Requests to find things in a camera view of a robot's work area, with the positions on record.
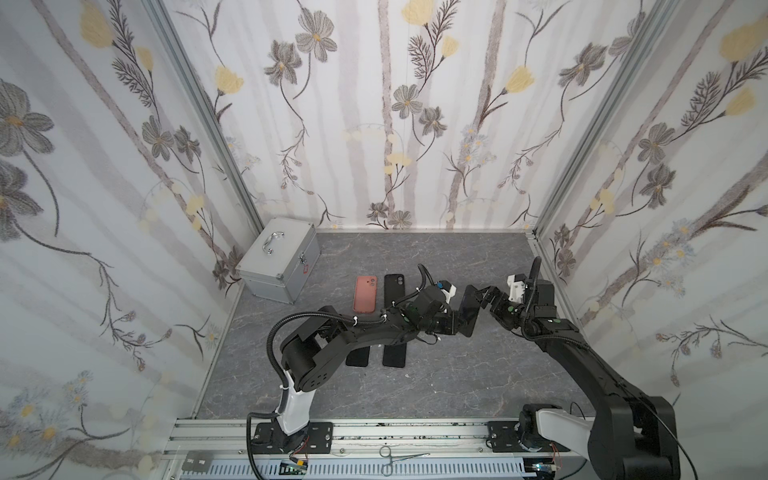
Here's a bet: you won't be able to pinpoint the black phone case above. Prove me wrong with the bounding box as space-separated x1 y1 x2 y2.
384 274 406 308

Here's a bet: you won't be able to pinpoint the pink phone case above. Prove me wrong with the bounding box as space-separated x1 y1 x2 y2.
353 276 378 314

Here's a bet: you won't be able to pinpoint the phone with black screen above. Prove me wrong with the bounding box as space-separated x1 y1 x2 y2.
345 347 370 368

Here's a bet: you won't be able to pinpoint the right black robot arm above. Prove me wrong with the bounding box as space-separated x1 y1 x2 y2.
464 279 681 479

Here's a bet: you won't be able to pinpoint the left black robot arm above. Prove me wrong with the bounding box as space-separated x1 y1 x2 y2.
266 283 479 437

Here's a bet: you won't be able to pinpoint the silver first aid case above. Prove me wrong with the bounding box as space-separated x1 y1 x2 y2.
237 217 321 304

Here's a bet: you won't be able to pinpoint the metal scissors forceps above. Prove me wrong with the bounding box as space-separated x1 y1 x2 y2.
379 445 429 477

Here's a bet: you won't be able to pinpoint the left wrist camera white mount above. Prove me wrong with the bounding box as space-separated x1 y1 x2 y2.
436 280 457 304

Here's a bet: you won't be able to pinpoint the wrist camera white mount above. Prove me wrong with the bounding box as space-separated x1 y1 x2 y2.
507 274 528 304
436 280 457 304

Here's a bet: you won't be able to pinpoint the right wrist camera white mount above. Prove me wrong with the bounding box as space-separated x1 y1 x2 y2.
507 274 528 304

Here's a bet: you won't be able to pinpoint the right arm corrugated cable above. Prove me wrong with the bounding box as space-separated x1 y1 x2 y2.
521 256 700 480

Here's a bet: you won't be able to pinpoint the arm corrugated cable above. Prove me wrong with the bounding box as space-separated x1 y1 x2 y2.
521 256 700 480
245 308 361 480

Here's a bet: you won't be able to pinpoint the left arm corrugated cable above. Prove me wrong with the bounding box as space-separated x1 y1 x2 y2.
245 308 361 480

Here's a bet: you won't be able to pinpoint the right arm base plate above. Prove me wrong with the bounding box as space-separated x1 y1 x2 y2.
486 420 562 454

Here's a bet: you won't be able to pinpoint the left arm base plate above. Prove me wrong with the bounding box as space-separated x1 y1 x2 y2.
246 421 334 455

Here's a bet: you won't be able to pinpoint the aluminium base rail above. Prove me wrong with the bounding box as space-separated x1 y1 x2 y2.
152 418 597 479

